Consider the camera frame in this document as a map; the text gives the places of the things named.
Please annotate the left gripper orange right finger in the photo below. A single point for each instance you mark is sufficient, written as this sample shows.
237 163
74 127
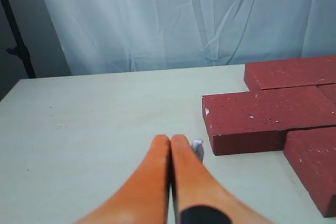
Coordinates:
197 196

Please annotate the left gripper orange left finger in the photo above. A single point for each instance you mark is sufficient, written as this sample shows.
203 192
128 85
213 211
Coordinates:
144 197

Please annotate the angled red brick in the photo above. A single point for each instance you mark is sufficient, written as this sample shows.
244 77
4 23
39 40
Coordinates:
258 121

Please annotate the long red brick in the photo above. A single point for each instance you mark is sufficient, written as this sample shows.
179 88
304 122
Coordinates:
311 154

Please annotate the back row left red brick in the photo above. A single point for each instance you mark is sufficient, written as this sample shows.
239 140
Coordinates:
298 72

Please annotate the small white paper scrap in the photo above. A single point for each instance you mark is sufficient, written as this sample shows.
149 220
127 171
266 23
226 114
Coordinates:
197 146

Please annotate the white backdrop cloth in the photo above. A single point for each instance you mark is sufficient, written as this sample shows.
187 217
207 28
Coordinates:
106 36

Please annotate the black stand pole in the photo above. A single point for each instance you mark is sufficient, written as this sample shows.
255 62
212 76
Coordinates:
20 50

